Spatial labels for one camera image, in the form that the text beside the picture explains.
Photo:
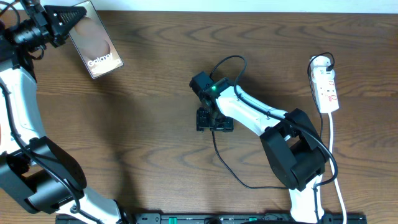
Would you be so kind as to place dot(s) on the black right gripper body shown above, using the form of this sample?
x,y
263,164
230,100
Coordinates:
x,y
205,120

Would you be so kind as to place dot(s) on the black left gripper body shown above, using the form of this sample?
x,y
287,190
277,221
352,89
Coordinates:
x,y
40,19

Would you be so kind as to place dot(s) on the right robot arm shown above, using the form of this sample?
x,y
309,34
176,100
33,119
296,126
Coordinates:
x,y
294,150

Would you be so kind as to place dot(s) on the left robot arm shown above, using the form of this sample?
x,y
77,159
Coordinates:
x,y
38,174

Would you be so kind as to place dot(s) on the white USB charger plug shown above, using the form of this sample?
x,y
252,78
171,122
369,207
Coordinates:
x,y
319,61

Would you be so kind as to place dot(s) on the white power strip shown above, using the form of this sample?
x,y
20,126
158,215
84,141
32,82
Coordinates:
x,y
325,89

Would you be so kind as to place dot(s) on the black mounting rail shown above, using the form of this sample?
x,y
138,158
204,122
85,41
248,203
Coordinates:
x,y
156,218

